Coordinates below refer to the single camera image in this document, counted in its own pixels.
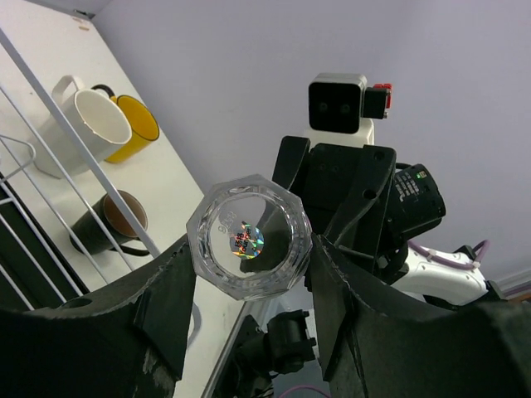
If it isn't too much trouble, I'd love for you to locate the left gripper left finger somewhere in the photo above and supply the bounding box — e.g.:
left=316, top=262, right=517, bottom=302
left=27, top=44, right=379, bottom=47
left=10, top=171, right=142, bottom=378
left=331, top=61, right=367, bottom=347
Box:
left=1, top=242, right=196, bottom=397

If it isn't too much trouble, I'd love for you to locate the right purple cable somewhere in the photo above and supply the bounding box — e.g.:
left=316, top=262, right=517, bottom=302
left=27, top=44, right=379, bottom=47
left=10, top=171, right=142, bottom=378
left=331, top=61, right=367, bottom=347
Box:
left=408, top=239, right=490, bottom=270

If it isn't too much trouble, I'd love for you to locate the clear drinking glass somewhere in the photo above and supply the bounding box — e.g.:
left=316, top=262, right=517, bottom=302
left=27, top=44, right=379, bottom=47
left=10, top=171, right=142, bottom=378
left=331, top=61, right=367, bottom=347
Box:
left=186, top=174, right=313, bottom=301

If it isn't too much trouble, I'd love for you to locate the white wire dish rack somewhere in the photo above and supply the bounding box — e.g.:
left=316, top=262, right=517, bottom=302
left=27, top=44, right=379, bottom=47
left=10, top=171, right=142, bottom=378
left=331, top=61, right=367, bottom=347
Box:
left=1, top=36, right=159, bottom=312

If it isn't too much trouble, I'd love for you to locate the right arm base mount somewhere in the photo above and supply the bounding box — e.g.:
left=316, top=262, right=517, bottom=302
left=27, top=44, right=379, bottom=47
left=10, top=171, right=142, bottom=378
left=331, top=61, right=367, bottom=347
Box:
left=233, top=309, right=317, bottom=397

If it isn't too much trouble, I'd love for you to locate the black drip tray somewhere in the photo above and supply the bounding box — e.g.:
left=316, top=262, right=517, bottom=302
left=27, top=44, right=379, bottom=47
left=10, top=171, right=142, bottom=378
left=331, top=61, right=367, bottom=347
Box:
left=1, top=182, right=90, bottom=312

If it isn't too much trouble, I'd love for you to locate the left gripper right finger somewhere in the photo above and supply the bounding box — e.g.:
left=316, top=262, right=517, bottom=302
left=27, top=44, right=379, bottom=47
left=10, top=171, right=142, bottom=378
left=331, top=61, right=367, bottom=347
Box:
left=309, top=236, right=530, bottom=397

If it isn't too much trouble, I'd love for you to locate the black tumbler cup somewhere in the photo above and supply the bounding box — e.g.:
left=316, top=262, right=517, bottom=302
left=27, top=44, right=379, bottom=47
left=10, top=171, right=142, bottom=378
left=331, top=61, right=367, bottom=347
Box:
left=71, top=190, right=150, bottom=257

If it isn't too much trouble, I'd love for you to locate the yellow mug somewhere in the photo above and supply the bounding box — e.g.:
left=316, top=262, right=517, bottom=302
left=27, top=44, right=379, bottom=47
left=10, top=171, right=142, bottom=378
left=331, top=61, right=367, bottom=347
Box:
left=91, top=84, right=160, bottom=163

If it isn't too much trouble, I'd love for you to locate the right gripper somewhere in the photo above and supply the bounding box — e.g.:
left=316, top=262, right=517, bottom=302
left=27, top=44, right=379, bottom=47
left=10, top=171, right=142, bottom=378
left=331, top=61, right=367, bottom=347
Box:
left=273, top=136, right=446, bottom=284

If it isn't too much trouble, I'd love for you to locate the white faceted mug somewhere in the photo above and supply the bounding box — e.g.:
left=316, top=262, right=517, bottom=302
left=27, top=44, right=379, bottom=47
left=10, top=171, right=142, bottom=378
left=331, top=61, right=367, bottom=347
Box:
left=31, top=75, right=132, bottom=179

